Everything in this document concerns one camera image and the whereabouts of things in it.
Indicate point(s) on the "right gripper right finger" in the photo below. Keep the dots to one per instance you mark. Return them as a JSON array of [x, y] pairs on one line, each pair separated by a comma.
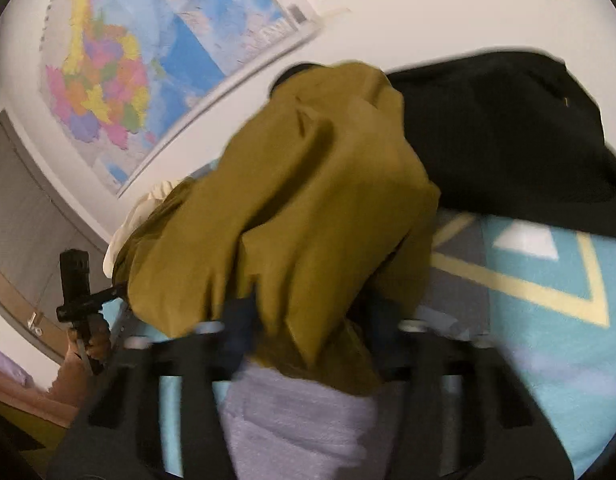
[[466, 414]]

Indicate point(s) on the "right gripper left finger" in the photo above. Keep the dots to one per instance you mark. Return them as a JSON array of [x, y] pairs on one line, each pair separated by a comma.
[[116, 434]]

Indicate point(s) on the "olive brown jacket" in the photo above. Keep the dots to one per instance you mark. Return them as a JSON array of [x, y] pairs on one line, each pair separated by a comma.
[[247, 230]]

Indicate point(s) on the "left hand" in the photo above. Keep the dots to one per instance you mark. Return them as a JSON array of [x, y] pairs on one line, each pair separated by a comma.
[[98, 347]]

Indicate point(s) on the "grey wooden headboard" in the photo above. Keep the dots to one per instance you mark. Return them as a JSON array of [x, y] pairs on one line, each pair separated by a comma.
[[36, 225]]

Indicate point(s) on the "cream crumpled cloth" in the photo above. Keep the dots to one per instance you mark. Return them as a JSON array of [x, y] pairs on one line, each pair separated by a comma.
[[139, 212]]

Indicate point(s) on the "teal grey bed sheet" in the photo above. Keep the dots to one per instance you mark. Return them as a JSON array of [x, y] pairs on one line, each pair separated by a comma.
[[550, 301]]

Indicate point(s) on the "black garment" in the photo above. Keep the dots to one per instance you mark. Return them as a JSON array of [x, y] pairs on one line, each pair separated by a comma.
[[509, 134]]

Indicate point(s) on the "colourful wall map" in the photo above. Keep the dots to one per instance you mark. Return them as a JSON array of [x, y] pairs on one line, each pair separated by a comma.
[[124, 77]]

